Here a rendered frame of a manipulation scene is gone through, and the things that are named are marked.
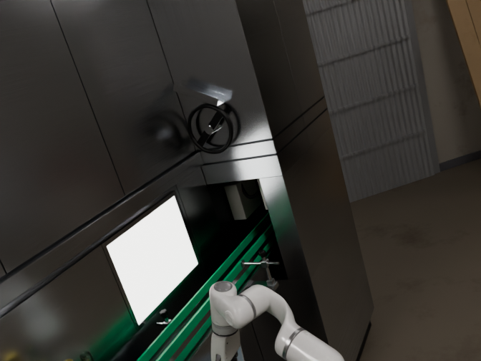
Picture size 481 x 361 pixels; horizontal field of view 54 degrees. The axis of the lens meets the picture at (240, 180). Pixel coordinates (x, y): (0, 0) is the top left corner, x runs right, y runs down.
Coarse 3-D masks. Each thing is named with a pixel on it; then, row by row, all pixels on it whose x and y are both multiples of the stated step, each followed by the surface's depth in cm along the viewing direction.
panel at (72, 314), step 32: (128, 224) 163; (96, 256) 149; (64, 288) 138; (96, 288) 148; (0, 320) 121; (32, 320) 128; (64, 320) 137; (96, 320) 147; (128, 320) 158; (0, 352) 120; (32, 352) 127; (64, 352) 136; (96, 352) 145
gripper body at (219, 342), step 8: (216, 336) 129; (224, 336) 129; (232, 336) 131; (216, 344) 129; (224, 344) 129; (232, 344) 132; (216, 352) 130; (224, 352) 129; (232, 352) 133; (224, 360) 130
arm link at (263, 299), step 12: (252, 288) 126; (264, 288) 126; (252, 300) 122; (264, 300) 124; (276, 300) 123; (276, 312) 124; (288, 312) 118; (288, 324) 114; (288, 336) 111; (276, 348) 112
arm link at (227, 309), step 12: (216, 288) 127; (228, 288) 126; (216, 300) 125; (228, 300) 122; (240, 300) 121; (216, 312) 127; (228, 312) 119; (240, 312) 118; (252, 312) 120; (216, 324) 128; (228, 324) 128; (240, 324) 118
